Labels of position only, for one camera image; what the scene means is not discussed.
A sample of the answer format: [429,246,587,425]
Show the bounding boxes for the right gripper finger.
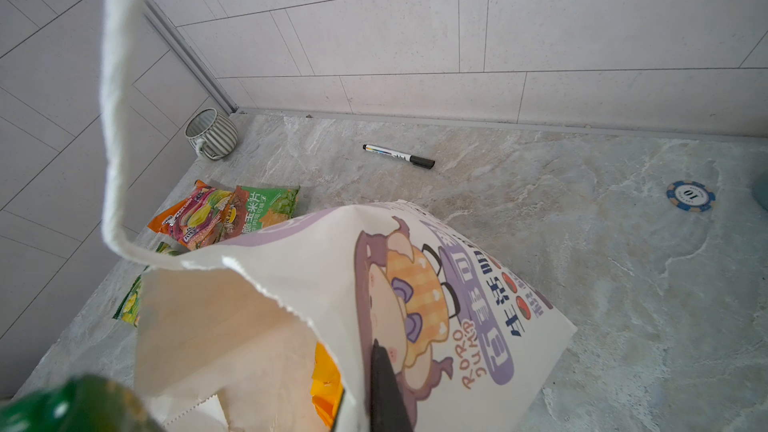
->
[370,340,413,432]

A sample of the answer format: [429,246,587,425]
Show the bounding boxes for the yellow snack package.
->
[310,342,344,429]

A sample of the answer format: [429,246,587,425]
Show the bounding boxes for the white printed paper bag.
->
[99,0,578,432]

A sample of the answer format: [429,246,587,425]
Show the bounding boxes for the green chip snack bag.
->
[217,186,299,241]

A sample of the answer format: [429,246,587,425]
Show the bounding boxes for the pink orange candy bag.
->
[147,180,233,250]

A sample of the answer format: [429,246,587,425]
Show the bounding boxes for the green Savoria snack pack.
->
[0,241,181,432]

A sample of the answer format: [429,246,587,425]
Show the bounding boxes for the black white marker pen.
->
[363,144,435,170]

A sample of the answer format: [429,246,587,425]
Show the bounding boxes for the striped ceramic mug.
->
[184,108,238,161]

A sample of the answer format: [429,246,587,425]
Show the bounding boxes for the blue white poker chip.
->
[666,180,716,213]

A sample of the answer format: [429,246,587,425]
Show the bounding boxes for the teal ceramic cup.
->
[752,170,768,210]

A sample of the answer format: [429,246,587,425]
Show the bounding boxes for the left aluminium corner post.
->
[83,0,240,115]

